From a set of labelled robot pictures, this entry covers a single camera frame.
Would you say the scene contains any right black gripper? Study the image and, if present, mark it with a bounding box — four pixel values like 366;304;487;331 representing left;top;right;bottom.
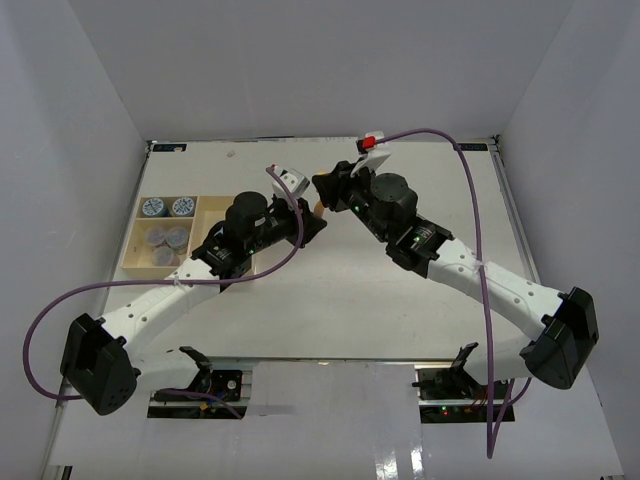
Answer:
313;160;391;245

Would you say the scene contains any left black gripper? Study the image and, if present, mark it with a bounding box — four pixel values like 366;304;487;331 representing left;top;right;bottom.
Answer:
247;196;328;256

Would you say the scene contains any orange highlighter pen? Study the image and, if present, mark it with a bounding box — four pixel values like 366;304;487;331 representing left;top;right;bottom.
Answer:
313;201;325;218

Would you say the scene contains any blue white ink jar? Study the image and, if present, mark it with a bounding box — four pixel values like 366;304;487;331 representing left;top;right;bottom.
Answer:
140;197;168;218
171;197;196;217

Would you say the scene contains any paperclip jar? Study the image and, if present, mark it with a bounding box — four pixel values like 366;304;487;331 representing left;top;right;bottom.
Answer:
144;225;166;248
151;245;179;267
165;226;190;253

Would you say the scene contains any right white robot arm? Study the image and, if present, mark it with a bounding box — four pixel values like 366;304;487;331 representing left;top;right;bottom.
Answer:
312;161;599;399

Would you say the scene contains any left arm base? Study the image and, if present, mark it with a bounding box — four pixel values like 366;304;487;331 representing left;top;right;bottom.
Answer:
148;370;247;420

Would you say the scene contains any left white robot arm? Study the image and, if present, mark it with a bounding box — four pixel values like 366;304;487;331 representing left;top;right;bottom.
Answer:
60;191;327;415

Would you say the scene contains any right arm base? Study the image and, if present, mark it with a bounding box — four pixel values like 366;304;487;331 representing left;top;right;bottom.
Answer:
412;368;508;425

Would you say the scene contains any right table logo sticker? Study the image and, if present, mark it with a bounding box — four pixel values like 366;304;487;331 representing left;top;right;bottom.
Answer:
454;142;489;152

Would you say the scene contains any table logo sticker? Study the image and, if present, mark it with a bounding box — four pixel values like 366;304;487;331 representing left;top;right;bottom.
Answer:
454;142;489;152
152;143;187;153

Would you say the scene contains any beige wooden organizer tray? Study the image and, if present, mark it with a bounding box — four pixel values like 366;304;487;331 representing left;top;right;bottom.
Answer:
121;195;234;280

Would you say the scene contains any left table logo sticker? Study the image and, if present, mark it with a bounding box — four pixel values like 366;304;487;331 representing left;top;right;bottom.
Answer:
152;143;187;153

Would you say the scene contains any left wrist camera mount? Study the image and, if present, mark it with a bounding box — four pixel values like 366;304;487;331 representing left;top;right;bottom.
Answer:
272;165;310;200

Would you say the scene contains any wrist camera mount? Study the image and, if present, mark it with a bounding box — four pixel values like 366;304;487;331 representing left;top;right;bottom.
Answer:
351;131;391;177
272;165;310;200

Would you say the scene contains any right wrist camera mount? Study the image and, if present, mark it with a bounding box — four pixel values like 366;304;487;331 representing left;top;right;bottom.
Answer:
351;131;391;177

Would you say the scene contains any aluminium table rail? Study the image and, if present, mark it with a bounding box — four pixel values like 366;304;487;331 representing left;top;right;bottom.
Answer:
489;134;571;362

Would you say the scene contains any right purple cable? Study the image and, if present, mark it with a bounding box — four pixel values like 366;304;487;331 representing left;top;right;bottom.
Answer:
374;128;532;460

